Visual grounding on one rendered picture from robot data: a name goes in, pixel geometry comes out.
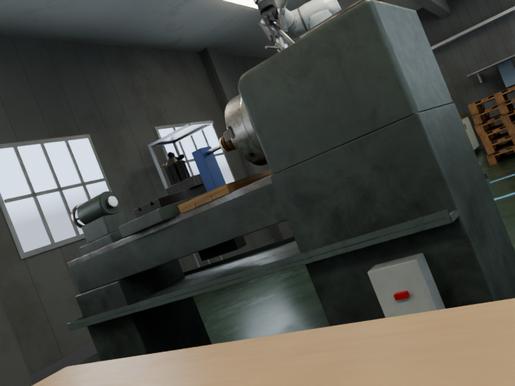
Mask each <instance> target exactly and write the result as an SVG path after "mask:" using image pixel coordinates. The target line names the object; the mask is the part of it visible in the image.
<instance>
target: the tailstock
mask: <svg viewBox="0 0 515 386"><path fill-rule="evenodd" d="M76 210H77V216H78V218H76V217H75V213H76ZM71 217H72V220H73V222H74V223H75V225H76V226H78V227H79V228H81V229H82V231H83V232H84V236H85V238H86V240H87V244H86V245H84V246H82V247H80V248H79V249H80V252H81V255H82V256H85V255H87V254H90V253H92V252H94V251H96V250H99V249H101V248H103V247H105V246H108V245H110V244H113V243H115V242H117V241H119V240H122V239H124V238H123V237H122V234H121V233H120V229H119V226H121V225H123V224H126V223H128V220H127V218H126V215H125V213H124V211H123V210H121V211H120V200H119V198H118V197H117V196H116V195H115V194H114V193H113V192H111V191H105V192H103V193H101V194H99V195H97V196H95V197H94V198H91V199H90V200H88V201H85V202H84V203H83V204H78V205H76V206H75V207H74V208H73V210H72V212H71ZM78 220H80V221H81V222H82V223H83V224H85V225H82V224H80V223H79V222H78Z"/></svg>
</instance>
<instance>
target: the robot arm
mask: <svg viewBox="0 0 515 386"><path fill-rule="evenodd" d="M253 1H254V3H255V4H256V5H257V7H258V9H259V12H260V13H261V22H259V23H258V24H259V25H260V26H261V27H262V28H263V30H264V32H265V34H266V35H267V37H268V38H269V40H270V41H275V44H276V43H279V44H280V45H281V47H283V48H284V49H285V48H286V47H288V46H287V43H288V41H287V39H286V38H285V37H284V36H283V35H282V34H281V33H279V34H280V36H281V37H279V38H278V36H277V32H276V31H274V30H272V29H271V24H272V23H273V22H274V21H275V22H277V23H278V24H279V25H280V27H281V29H282V31H283V32H284V33H285V34H286V35H287V36H288V37H289V38H290V39H292V40H294V39H298V38H299V37H300V35H301V34H303V33H304V32H306V31H308V30H310V29H311V28H312V27H314V26H316V25H318V24H319V23H320V22H322V21H324V20H326V19H327V18H328V17H330V16H332V15H334V14H335V13H337V12H338V11H340V10H341V7H340V5H339V3H338V2H337V0H312V1H310V2H308V3H306V4H304V5H302V6H301V7H299V8H297V9H295V10H293V11H289V10H287V9H286V8H285V7H286V4H287V2H288V0H253ZM265 21H266V22H267V25H268V26H269V28H270V30H271V31H269V29H268V27H267V25H266V24H265Z"/></svg>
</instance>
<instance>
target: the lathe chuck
mask: <svg viewBox="0 0 515 386"><path fill-rule="evenodd" d="M225 124H226V128H227V129H230V128H229V127H232V128H233V130H234V133H235V138H231V141H232V143H233V145H234V146H235V148H236V149H237V150H238V152H239V153H240V154H241V155H242V156H243V157H244V158H245V159H246V160H248V161H249V162H250V163H252V164H254V165H266V164H267V160H266V158H265V156H264V153H263V152H262V151H261V150H260V149H259V148H258V147H257V146H256V145H255V144H254V142H253V141H252V139H251V137H250V136H249V135H248V132H247V130H246V128H245V126H244V122H243V119H242V115H241V95H240V94H239V95H237V96H236V97H234V98H232V99H231V100H230V101H229V102H228V104H227V106H226V109H225ZM249 152H255V153H256V154H257V155H256V156H255V157H250V156H249V154H248V153H249Z"/></svg>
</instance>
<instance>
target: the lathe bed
mask: <svg viewBox="0 0 515 386"><path fill-rule="evenodd" d="M448 113H449V112H447V113H443V114H441V115H438V116H434V117H432V118H429V119H427V122H428V125H429V127H430V129H431V132H432V135H433V136H434V139H435V142H436V144H437V146H438V149H439V152H440V153H441V157H442V159H443V161H444V162H446V161H447V160H449V159H451V158H452V157H454V156H456V155H457V154H458V153H460V152H462V151H464V147H465V148H466V145H465V144H464V140H463V138H462V136H461V133H460V131H459V128H458V125H457V123H456V121H455V119H454V116H453V114H452V113H451V114H450V113H449V114H448ZM449 115H450V116H449ZM451 116H452V118H453V120H454V123H453V122H452V121H453V120H452V118H451ZM442 120H443V121H442ZM454 124H455V125H454ZM455 126H456V128H457V129H456V128H455ZM452 127H453V128H452ZM456 130H458V132H457V131H456ZM452 133H453V134H452ZM458 133H459V135H460V137H461V139H460V137H459V135H458ZM455 134H456V135H455ZM458 137H459V138H458ZM458 140H460V141H458ZM461 141H462V142H461ZM462 143H463V145H464V146H462ZM462 147H463V148H462ZM460 148H461V149H460ZM459 149H460V150H459ZM456 153H457V154H456ZM284 221H287V218H286V215H285V213H284V210H283V208H282V206H281V203H280V200H279V198H278V196H277V193H276V191H275V189H274V186H273V183H272V181H271V177H270V176H268V177H266V178H263V179H261V180H260V181H257V182H255V183H252V184H250V185H247V186H245V187H243V188H240V189H238V190H236V191H233V192H231V193H229V194H227V195H224V196H222V197H220V198H217V199H215V200H213V201H210V202H208V203H206V204H203V205H201V206H199V207H197V208H194V209H192V210H190V211H187V212H185V213H183V214H180V215H178V216H175V217H173V218H170V219H169V220H167V221H163V222H162V223H159V224H157V225H154V226H152V227H149V228H147V229H145V230H143V231H140V232H138V233H136V234H133V235H131V236H129V237H126V238H124V239H122V240H119V241H117V242H115V243H113V244H110V245H108V246H105V247H103V248H101V249H99V250H96V251H94V252H92V253H90V254H87V255H85V256H82V257H80V258H77V259H76V260H72V261H71V262H69V263H67V264H68V266H69V267H70V269H71V272H72V275H73V277H74V280H75V283H76V284H77V288H78V290H79V292H80V293H84V292H86V291H89V290H93V289H95V288H97V287H100V286H104V285H107V284H108V283H112V282H115V281H117V280H121V279H123V278H126V277H128V276H132V275H134V274H137V273H141V272H143V271H145V270H149V269H152V268H154V267H157V266H160V265H163V264H165V263H168V262H171V261H174V260H178V259H179V258H182V257H186V256H188V255H190V254H194V253H197V252H199V251H202V250H205V249H208V248H210V247H213V246H216V245H219V244H223V243H225V242H227V241H230V240H234V239H236V238H238V237H242V236H244V235H247V234H250V233H253V232H255V231H259V230H261V229H264V228H266V227H270V226H273V225H275V224H279V223H281V222H284Z"/></svg>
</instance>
